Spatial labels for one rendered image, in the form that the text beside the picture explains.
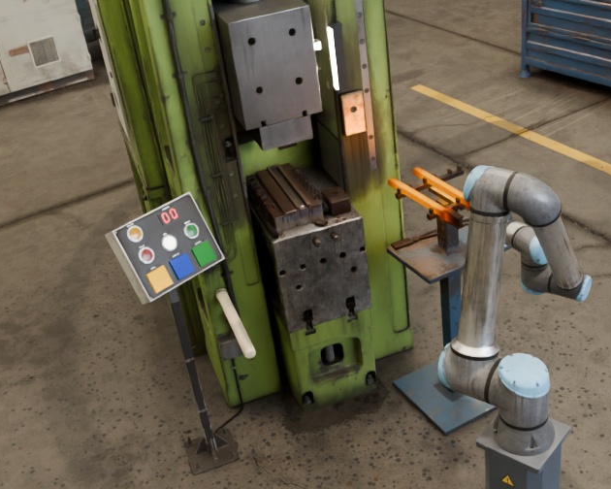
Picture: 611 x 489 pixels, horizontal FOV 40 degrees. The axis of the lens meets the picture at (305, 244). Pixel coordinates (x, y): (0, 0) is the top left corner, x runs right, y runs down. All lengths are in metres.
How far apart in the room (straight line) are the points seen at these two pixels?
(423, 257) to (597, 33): 3.56
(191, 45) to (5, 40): 5.18
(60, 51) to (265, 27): 5.44
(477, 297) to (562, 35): 4.38
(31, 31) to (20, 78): 0.44
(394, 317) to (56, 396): 1.67
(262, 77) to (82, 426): 1.88
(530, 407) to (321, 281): 1.14
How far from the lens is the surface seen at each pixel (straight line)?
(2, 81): 8.27
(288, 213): 3.29
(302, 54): 3.07
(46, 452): 4.02
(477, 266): 2.54
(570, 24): 6.71
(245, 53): 3.01
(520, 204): 2.44
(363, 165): 3.48
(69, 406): 4.21
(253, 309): 3.63
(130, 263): 2.97
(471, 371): 2.66
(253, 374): 3.83
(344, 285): 3.47
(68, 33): 8.31
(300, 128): 3.16
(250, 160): 3.69
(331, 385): 3.75
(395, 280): 3.83
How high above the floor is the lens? 2.57
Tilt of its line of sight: 31 degrees down
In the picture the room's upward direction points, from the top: 8 degrees counter-clockwise
